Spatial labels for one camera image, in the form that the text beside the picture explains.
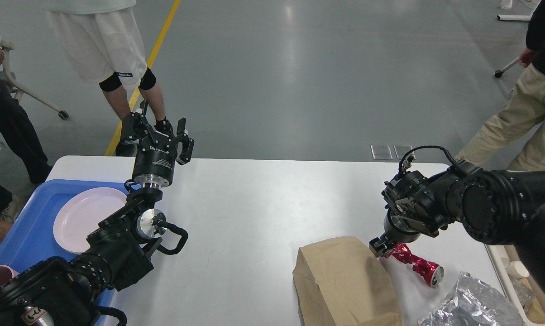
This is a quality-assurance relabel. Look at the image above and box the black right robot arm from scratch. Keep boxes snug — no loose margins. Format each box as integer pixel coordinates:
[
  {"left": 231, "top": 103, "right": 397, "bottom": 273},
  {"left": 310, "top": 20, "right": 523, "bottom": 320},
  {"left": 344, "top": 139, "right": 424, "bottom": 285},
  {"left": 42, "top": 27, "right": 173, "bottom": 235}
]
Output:
[{"left": 370, "top": 147, "right": 545, "bottom": 293}]

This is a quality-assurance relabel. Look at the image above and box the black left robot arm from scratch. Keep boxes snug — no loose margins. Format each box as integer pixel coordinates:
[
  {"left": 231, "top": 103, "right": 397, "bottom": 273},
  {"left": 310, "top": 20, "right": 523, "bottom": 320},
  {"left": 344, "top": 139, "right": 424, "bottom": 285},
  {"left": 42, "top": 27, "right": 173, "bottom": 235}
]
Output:
[{"left": 0, "top": 101, "right": 195, "bottom": 326}]

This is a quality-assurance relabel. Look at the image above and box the rolling chair base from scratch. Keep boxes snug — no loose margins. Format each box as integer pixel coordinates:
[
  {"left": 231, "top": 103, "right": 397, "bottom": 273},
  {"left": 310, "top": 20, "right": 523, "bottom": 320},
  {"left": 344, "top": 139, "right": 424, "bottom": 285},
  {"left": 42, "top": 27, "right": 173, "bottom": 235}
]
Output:
[{"left": 494, "top": 0, "right": 545, "bottom": 78}]

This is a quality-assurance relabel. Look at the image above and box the silver foil bag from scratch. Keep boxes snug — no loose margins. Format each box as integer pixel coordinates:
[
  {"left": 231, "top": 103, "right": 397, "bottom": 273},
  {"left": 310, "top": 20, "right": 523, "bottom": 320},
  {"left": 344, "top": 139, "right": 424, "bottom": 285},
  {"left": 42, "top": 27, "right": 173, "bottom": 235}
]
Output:
[{"left": 419, "top": 272, "right": 524, "bottom": 326}]

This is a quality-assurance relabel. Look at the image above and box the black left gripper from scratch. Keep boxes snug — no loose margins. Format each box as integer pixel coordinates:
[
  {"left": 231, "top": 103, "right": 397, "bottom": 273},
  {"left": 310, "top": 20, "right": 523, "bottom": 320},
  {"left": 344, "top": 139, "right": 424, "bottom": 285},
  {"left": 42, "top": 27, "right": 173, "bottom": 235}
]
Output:
[{"left": 120, "top": 100, "right": 195, "bottom": 187}]

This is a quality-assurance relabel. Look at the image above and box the beige plastic bin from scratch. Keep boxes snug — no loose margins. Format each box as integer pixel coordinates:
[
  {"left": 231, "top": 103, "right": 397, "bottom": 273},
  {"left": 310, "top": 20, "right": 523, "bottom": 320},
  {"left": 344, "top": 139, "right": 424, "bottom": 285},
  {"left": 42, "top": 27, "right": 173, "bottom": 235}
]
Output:
[{"left": 485, "top": 245, "right": 545, "bottom": 326}]

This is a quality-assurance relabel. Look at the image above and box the person in white shorts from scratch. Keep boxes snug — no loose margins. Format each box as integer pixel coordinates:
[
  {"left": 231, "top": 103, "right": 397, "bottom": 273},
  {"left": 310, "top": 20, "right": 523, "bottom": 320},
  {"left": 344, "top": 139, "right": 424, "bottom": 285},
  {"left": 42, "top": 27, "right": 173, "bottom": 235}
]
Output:
[{"left": 38, "top": 0, "right": 173, "bottom": 135}]

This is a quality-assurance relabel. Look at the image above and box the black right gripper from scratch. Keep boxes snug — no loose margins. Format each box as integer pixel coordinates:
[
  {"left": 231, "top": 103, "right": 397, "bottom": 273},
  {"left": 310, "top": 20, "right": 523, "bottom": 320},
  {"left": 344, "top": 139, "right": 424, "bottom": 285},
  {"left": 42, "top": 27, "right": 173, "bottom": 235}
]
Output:
[{"left": 369, "top": 211, "right": 421, "bottom": 258}]

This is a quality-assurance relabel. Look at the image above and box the pink plastic plate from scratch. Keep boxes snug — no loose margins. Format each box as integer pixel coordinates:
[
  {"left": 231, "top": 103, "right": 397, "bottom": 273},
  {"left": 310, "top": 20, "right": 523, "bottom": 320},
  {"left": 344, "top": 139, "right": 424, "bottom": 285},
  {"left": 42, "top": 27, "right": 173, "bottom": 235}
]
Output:
[{"left": 53, "top": 187, "right": 126, "bottom": 254}]

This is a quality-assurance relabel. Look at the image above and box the brown paper bag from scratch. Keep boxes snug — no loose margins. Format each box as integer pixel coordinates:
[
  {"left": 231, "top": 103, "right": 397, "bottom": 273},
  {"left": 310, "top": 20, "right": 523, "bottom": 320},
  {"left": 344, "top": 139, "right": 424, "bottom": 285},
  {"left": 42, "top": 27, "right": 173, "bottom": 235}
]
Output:
[{"left": 293, "top": 236, "right": 403, "bottom": 326}]

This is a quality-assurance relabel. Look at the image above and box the blue plastic tray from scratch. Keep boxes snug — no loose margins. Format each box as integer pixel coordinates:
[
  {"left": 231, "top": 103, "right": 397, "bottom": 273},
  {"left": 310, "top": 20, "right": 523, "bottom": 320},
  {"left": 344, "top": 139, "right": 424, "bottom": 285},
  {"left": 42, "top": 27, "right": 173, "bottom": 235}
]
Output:
[{"left": 0, "top": 180, "right": 111, "bottom": 307}]

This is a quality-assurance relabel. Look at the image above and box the metal floor plate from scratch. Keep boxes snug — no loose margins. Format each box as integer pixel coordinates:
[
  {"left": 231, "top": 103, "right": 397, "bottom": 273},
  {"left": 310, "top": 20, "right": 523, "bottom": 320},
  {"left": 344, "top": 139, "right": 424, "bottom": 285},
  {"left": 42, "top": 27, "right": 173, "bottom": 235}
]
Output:
[
  {"left": 370, "top": 145, "right": 394, "bottom": 160},
  {"left": 394, "top": 145, "right": 414, "bottom": 160}
]

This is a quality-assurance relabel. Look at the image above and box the crushed red soda can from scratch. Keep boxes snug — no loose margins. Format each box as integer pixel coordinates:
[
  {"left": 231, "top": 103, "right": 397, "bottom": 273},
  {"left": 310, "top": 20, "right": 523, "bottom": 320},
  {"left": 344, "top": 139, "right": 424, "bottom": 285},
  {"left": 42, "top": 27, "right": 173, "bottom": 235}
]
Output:
[{"left": 385, "top": 243, "right": 445, "bottom": 288}]

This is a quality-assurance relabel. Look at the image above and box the small white cup in bin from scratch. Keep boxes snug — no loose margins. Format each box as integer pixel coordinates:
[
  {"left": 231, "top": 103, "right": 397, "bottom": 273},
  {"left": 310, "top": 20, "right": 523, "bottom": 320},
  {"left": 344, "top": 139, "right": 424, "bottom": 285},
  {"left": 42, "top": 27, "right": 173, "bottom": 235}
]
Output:
[{"left": 506, "top": 260, "right": 530, "bottom": 280}]

